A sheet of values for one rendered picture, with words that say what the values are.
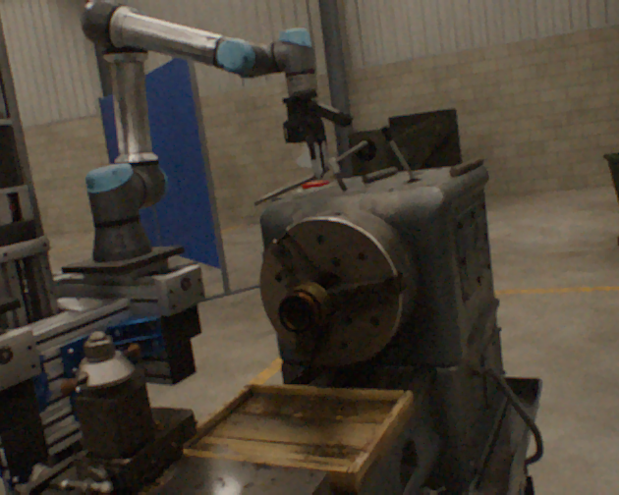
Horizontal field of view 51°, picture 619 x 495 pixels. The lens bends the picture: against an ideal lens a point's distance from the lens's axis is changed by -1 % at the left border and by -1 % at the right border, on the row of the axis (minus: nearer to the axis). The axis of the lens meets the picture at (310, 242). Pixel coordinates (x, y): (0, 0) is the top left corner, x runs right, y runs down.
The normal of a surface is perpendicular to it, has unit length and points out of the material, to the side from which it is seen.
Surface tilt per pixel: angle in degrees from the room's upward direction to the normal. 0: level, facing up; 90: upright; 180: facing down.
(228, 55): 90
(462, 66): 90
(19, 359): 90
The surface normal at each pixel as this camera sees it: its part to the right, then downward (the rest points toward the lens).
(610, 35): -0.38, 0.20
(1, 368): 0.85, -0.04
